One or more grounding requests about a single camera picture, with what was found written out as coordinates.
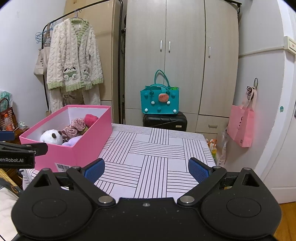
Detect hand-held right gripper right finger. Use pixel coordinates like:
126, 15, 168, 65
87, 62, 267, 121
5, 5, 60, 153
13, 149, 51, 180
177, 157, 266, 207

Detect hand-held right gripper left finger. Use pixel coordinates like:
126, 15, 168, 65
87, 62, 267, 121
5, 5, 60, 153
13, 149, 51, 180
25, 158, 116, 207

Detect white panda plush toy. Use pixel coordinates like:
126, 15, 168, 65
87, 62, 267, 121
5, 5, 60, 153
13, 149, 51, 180
40, 130, 63, 146

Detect pink cardboard box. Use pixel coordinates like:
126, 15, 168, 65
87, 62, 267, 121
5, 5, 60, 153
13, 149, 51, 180
19, 105, 113, 172

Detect purple plush toy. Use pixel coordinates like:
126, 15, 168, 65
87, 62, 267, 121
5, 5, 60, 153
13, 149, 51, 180
62, 136, 83, 147

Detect pink floral knit hat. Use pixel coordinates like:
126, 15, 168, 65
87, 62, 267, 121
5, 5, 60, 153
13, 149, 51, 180
61, 118, 89, 139

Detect magenta fluffy cloth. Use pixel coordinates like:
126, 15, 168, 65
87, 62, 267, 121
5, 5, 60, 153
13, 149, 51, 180
84, 113, 99, 127

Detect orange drink bottle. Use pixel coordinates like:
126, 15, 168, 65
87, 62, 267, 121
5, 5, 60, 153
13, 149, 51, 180
5, 113, 15, 132

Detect woven basket bag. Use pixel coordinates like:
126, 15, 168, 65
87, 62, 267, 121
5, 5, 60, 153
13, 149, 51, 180
0, 98, 18, 132

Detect colourful gift bag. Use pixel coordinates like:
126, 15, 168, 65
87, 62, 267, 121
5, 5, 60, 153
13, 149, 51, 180
205, 138, 218, 161

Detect white plastic bag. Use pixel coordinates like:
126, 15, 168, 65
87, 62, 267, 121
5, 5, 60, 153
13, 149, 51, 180
216, 130, 229, 165

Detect plastic bag of packets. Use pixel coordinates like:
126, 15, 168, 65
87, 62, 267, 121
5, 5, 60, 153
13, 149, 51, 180
0, 89, 14, 103

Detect printed bedding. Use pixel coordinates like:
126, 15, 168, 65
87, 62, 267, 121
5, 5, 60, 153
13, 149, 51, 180
0, 169, 24, 233

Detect striped tablecloth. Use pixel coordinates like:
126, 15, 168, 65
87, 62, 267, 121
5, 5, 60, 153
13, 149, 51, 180
23, 123, 215, 200

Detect black suitcase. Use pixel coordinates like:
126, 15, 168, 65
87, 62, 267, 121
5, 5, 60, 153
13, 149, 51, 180
143, 112, 188, 132

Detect pink paper bag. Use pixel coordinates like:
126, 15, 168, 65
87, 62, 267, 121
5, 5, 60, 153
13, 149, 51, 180
227, 87, 255, 148

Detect white fluffy pajama pants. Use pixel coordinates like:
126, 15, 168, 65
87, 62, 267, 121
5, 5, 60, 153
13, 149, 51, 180
48, 87, 101, 113

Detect teal tote bag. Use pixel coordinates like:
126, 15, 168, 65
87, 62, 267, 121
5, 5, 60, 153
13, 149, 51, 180
140, 70, 179, 114

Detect beige canvas tote bag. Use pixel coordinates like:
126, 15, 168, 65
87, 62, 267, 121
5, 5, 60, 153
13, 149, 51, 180
33, 23, 52, 76

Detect white door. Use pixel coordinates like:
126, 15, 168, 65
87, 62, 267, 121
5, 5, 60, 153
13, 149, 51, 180
253, 0, 296, 204

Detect white fluffy pajama jacket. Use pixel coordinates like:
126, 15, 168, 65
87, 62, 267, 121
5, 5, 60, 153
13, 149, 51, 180
46, 18, 104, 92

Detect grey wardrobe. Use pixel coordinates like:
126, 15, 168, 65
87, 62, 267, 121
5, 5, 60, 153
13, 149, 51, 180
124, 0, 240, 138

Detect black clothes rack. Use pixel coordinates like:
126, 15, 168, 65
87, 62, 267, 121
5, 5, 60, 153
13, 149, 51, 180
42, 0, 127, 125

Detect beige wardrobe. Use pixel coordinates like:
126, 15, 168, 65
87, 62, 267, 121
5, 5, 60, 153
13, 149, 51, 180
63, 0, 125, 124

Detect black door hook cord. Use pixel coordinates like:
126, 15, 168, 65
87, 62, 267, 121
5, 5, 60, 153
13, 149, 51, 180
246, 78, 259, 100

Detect blue wire hangers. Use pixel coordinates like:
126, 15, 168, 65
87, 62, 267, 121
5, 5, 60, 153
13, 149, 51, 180
35, 21, 57, 45

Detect wall light switch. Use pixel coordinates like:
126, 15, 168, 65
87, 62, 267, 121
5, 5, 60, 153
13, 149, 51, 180
283, 36, 296, 55

